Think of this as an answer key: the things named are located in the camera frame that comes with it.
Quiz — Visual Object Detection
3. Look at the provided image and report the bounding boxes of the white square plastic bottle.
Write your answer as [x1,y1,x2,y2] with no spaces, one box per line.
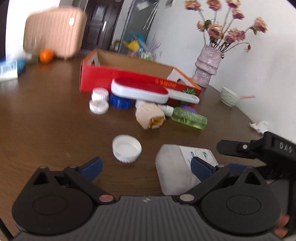
[156,144,218,196]

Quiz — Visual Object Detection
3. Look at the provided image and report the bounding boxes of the large white bottle cap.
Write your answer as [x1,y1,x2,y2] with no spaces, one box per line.
[112,135,142,163]

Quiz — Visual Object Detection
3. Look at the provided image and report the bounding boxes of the blue ribbed cap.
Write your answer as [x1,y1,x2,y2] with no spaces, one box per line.
[109,94,135,109]

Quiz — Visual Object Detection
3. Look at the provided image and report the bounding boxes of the red white lint brush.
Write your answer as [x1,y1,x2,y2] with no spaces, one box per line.
[111,78,200,104]

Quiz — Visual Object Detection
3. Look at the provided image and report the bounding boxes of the person's right hand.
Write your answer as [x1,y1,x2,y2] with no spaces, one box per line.
[274,214,290,238]

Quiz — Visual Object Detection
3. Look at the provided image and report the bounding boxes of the crumpled white tissue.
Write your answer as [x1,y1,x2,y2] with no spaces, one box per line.
[249,120,268,135]

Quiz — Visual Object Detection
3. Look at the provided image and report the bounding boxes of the pink spoon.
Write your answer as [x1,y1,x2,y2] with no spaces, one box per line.
[239,95,255,99]

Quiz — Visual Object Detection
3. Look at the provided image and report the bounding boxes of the pale green bowl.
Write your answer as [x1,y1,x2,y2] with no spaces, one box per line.
[221,87,240,108]

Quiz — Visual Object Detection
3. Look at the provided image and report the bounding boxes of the green spray bottle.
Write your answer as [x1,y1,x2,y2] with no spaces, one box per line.
[158,104,208,130]

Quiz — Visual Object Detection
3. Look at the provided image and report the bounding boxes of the purple round object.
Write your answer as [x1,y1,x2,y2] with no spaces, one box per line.
[180,105,197,113]

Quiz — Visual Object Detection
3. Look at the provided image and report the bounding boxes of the pink textured vase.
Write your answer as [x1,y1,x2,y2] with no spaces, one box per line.
[192,45,224,88]

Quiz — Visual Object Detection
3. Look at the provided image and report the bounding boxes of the red cardboard box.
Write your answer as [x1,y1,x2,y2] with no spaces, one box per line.
[80,49,202,97]

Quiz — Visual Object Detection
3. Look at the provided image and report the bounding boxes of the orange fruit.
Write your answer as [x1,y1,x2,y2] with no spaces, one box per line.
[39,49,54,64]

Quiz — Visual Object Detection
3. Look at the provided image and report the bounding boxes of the blue tissue pack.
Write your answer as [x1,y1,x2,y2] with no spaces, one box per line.
[0,59,26,81]

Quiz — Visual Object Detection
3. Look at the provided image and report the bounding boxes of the dried pink flowers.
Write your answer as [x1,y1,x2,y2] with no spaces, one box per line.
[184,0,268,54]

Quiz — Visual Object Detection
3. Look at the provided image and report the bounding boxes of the clear glass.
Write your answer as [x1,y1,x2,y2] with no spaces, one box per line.
[23,37,41,64]

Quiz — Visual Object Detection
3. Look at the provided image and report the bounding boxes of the pink suitcase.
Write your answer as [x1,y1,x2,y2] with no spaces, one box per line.
[23,6,87,59]

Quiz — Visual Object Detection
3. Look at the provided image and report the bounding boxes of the dark wooden door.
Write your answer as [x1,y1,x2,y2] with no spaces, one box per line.
[81,0,123,51]

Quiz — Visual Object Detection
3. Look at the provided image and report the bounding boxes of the grey refrigerator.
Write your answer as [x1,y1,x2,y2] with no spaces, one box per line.
[118,1,159,54]

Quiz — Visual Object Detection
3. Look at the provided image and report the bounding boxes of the wire rack with clutter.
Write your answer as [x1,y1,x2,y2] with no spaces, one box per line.
[111,33,161,61]

